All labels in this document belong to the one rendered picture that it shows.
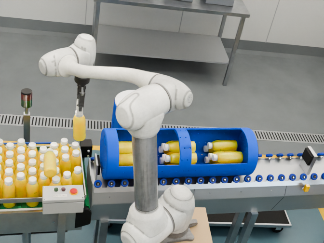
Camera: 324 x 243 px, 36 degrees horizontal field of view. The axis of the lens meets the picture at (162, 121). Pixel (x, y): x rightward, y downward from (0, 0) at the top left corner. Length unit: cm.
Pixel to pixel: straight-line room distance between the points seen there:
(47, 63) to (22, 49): 362
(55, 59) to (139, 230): 82
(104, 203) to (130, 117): 113
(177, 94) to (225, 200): 129
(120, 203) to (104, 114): 213
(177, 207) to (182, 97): 56
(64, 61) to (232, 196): 139
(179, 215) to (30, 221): 89
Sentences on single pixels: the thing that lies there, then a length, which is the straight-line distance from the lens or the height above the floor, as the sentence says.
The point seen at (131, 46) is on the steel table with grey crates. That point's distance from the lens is 550.
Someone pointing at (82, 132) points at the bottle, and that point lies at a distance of 262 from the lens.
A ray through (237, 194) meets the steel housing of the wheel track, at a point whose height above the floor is 87.
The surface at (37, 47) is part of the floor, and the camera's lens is 588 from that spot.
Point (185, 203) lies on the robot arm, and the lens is 224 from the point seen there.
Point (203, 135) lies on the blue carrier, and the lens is 301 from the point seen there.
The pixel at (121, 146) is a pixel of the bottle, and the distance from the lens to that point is 273.
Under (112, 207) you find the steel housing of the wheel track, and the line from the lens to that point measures 290.
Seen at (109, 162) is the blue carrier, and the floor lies 115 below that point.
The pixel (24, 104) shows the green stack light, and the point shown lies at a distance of 294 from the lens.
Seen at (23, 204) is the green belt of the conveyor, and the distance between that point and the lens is 275.
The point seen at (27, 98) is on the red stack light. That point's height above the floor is 123.
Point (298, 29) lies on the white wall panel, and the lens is 664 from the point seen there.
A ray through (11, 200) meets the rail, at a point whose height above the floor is 97.
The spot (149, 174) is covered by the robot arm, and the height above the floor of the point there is 156.
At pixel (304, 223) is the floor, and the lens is 435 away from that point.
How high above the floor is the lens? 292
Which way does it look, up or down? 37 degrees down
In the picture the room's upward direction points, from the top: 11 degrees clockwise
